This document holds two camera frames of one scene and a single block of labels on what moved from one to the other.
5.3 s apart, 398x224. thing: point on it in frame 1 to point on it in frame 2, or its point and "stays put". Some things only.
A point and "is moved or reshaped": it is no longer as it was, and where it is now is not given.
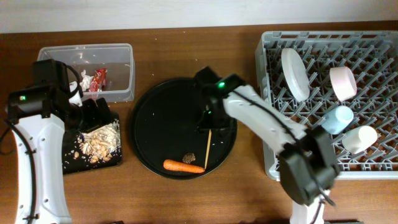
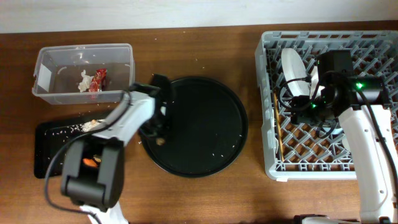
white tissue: (86, 81) stays put
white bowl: (343, 82) is moved or reshaped
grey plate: (296, 74) stays put
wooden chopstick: (210, 133) is moved or reshaped
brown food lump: (188, 157) to (160, 141)
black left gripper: (96, 120) to (149, 133)
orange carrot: (175, 165) to (89, 162)
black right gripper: (209, 116) to (299, 110)
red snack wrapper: (98, 81) stays put
